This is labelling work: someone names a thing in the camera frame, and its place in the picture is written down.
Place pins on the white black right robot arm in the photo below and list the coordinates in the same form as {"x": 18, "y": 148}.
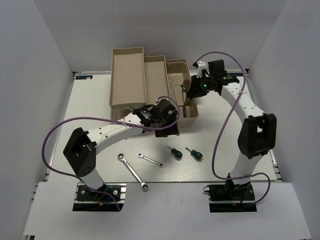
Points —
{"x": 258, "y": 132}

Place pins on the beige plastic toolbox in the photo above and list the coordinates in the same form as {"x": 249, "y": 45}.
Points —
{"x": 138, "y": 79}

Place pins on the blue red clear screwdriver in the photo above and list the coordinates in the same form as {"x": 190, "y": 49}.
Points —
{"x": 184, "y": 109}

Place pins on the small silver ratchet wrench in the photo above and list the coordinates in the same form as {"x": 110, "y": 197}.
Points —
{"x": 140, "y": 155}

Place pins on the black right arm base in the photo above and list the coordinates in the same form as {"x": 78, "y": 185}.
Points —
{"x": 231, "y": 198}

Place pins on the black green precision screwdriver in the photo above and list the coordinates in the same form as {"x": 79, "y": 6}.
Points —
{"x": 183, "y": 88}

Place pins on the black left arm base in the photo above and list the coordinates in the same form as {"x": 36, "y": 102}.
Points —
{"x": 90, "y": 201}

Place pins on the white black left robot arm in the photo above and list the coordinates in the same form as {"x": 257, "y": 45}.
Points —
{"x": 84, "y": 145}

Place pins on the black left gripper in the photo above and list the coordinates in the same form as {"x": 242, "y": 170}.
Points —
{"x": 173, "y": 130}

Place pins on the large silver ratchet wrench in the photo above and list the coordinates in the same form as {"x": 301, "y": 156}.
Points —
{"x": 144, "y": 186}

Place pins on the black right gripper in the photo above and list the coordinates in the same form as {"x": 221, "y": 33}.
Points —
{"x": 194, "y": 91}

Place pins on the green orange-capped phillips stubby screwdriver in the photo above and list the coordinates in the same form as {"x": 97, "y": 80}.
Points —
{"x": 195, "y": 154}

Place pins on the green flathead stubby screwdriver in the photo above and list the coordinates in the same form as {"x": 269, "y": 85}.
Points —
{"x": 176, "y": 153}

